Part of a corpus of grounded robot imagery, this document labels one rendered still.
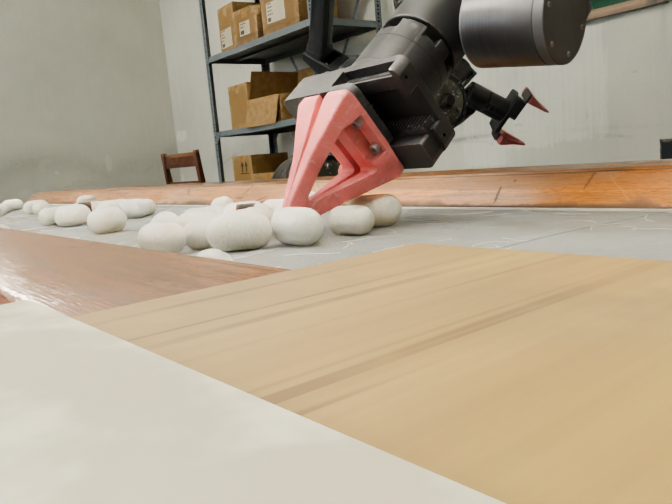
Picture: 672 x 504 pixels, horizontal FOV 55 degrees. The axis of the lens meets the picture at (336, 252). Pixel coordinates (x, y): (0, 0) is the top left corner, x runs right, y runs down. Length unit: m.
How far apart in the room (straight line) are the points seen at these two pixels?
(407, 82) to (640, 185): 0.16
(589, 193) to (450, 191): 0.12
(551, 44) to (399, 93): 0.09
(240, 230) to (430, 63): 0.17
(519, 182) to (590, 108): 2.19
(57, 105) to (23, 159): 0.48
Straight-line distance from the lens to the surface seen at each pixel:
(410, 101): 0.40
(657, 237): 0.32
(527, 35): 0.42
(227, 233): 0.36
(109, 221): 0.58
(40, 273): 0.18
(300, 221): 0.35
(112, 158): 5.44
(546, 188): 0.48
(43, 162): 5.30
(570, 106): 2.73
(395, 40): 0.44
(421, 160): 0.41
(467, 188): 0.52
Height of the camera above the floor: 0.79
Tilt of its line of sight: 8 degrees down
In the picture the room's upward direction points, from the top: 5 degrees counter-clockwise
